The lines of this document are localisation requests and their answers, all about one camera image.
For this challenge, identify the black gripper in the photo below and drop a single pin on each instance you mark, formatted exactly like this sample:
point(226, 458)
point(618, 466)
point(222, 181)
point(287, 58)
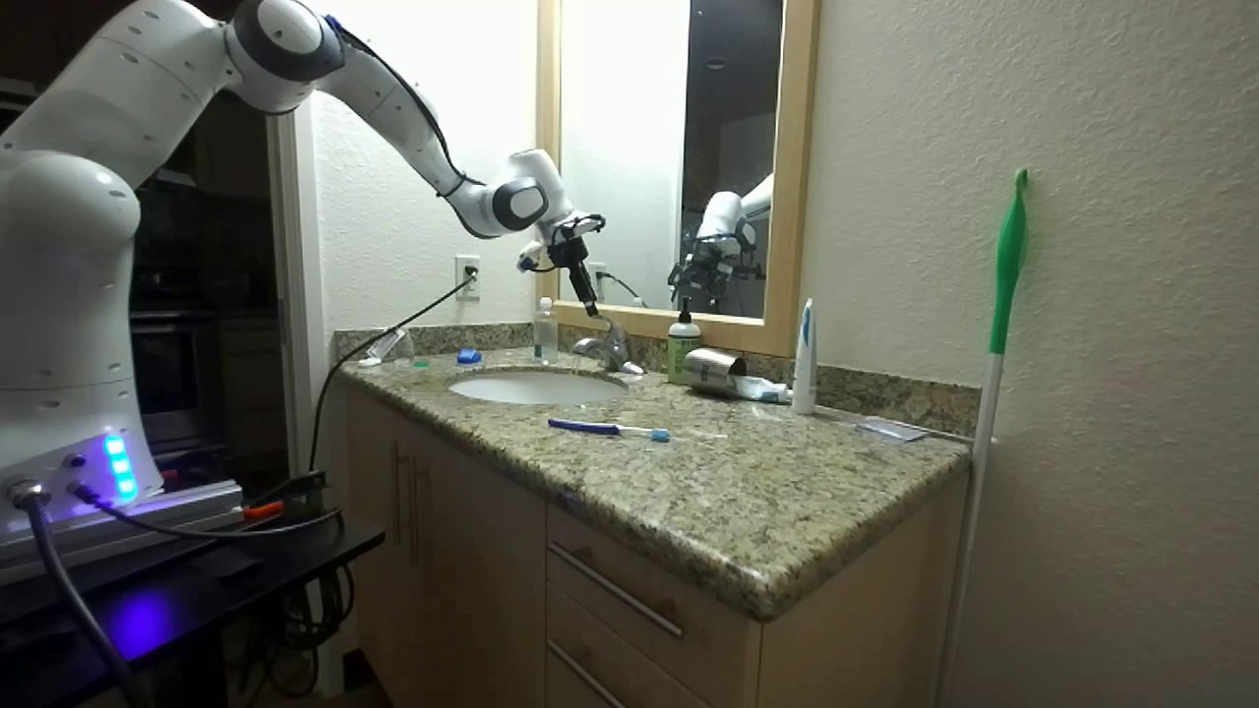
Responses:
point(567, 246)

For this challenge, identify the chrome faucet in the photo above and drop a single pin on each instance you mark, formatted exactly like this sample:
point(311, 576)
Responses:
point(612, 349)

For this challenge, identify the blue white toothbrush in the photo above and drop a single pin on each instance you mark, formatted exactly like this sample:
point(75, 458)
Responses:
point(593, 425)

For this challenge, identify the small items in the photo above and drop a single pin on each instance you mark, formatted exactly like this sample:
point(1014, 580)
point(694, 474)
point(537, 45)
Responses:
point(710, 370)

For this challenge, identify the white toothpaste tube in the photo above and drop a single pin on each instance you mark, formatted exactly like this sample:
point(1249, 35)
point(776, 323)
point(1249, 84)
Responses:
point(765, 386)

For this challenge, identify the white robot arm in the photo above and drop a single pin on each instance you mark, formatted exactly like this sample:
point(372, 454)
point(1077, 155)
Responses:
point(81, 260)

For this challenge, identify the white toothbrush upright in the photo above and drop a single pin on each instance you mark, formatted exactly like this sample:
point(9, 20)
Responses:
point(805, 358)

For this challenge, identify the clear plastic bottle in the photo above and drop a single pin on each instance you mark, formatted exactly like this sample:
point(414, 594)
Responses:
point(546, 335)

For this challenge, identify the white oval sink basin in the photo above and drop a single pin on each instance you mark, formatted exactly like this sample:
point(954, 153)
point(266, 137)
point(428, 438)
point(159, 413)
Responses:
point(537, 386)

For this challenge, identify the pump dispenser bottle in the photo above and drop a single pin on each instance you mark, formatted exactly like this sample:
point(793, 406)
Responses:
point(683, 349)

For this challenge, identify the blue dental floss box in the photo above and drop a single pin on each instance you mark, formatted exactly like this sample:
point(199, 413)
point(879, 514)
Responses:
point(470, 354)

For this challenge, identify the wooden vanity cabinet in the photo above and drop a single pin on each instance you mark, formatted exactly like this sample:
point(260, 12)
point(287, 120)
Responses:
point(460, 564)

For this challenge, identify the clear plastic packet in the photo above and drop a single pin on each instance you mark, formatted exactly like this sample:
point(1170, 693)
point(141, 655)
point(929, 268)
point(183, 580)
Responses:
point(891, 430)

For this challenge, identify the orange black clamp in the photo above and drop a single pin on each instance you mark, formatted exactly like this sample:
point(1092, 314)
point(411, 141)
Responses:
point(283, 496)

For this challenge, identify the black robot table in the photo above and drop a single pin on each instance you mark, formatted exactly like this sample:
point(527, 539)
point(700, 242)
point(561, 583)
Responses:
point(199, 590)

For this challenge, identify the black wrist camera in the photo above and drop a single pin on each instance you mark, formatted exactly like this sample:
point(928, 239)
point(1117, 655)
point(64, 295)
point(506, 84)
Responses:
point(534, 260)

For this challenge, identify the white wall outlet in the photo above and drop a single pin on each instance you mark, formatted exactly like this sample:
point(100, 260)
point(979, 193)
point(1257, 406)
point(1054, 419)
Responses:
point(470, 277)

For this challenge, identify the aluminium mounting rail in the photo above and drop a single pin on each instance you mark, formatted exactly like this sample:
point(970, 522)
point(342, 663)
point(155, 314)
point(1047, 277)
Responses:
point(159, 514)

